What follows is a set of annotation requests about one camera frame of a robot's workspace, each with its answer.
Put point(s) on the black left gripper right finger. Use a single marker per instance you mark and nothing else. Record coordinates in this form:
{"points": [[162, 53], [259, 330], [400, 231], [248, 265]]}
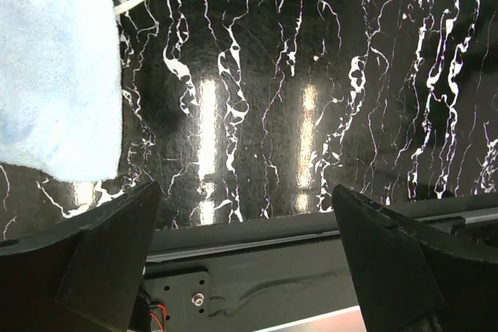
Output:
{"points": [[411, 276]]}

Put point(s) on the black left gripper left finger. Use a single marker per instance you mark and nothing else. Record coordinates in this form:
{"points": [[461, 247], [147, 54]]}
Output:
{"points": [[82, 274]]}

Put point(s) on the light blue towel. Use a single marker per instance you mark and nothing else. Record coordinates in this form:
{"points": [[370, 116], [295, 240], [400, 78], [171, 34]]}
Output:
{"points": [[61, 102]]}

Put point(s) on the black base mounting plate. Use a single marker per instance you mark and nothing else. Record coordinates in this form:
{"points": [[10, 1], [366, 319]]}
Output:
{"points": [[255, 275]]}

